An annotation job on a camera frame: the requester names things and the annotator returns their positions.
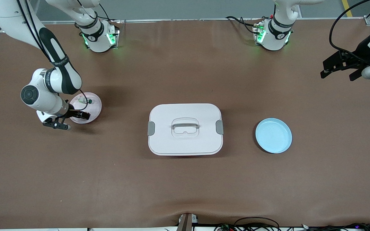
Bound white lidded storage box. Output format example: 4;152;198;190
147;103;224;156

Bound pink round plate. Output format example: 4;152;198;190
69;92;102;124

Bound light blue round plate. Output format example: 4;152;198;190
255;118;292;154

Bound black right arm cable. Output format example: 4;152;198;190
17;0;89;111

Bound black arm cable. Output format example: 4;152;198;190
17;0;89;111
329;0;370;61

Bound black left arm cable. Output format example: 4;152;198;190
329;0;370;61

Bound black right base cable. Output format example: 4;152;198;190
90;3;112;21

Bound black left base cables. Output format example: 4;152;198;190
225;15;259;34

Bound aluminium frame rail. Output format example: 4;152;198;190
40;18;370;24

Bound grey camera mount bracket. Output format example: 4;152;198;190
176;213;199;231

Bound black cable bundle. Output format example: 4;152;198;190
301;222;370;231
214;217;282;231

